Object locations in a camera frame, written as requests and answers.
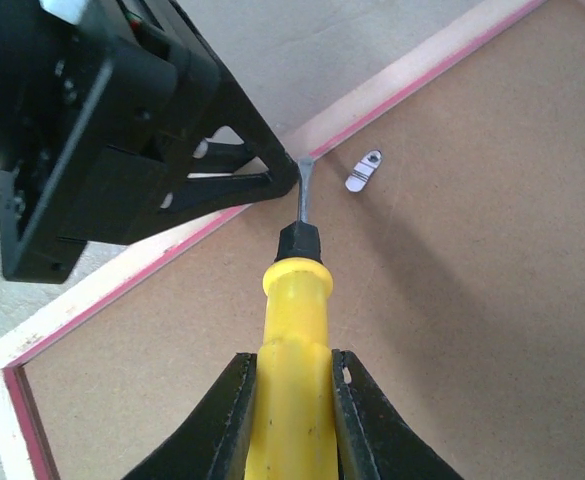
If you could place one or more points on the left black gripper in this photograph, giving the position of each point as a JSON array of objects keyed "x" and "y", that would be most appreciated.
[{"x": 115, "y": 125}]

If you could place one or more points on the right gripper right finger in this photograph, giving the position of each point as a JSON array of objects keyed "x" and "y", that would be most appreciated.
[{"x": 373, "y": 440}]

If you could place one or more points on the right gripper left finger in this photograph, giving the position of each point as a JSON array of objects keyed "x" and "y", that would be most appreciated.
[{"x": 213, "y": 441}]

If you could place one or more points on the yellow handled screwdriver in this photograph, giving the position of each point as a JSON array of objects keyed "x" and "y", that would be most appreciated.
[{"x": 293, "y": 432}]

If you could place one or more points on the pink wooden photo frame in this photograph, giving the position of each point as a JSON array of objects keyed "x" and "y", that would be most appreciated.
[{"x": 459, "y": 270}]

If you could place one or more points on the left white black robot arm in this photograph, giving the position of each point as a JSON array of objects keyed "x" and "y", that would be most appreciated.
[{"x": 118, "y": 121}]

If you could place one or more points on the metal frame retaining clip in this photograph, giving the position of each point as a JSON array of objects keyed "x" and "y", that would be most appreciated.
[{"x": 362, "y": 172}]

